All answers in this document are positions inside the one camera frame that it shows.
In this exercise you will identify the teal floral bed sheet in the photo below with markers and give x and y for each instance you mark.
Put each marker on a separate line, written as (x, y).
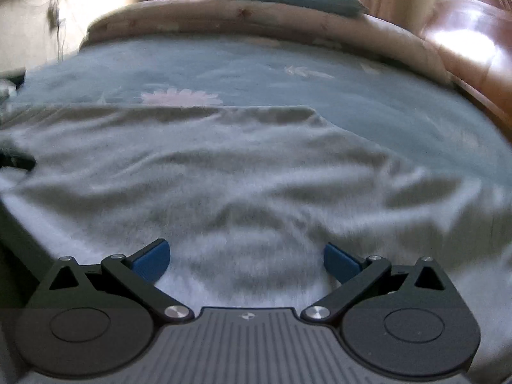
(260, 76)

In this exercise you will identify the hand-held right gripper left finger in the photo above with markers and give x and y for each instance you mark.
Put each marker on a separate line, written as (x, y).
(154, 260)

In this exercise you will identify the pink floral folded quilt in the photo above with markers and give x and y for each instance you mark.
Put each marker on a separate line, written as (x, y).
(240, 18)

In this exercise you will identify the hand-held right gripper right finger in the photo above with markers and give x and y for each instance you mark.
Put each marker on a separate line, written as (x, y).
(340, 262)

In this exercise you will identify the wooden bed headboard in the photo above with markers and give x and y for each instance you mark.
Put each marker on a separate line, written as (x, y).
(472, 48)

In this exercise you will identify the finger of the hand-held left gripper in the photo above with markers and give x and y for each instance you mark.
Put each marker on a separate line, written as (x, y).
(18, 160)

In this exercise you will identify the wall socket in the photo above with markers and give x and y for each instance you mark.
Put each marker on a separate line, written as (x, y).
(54, 16)

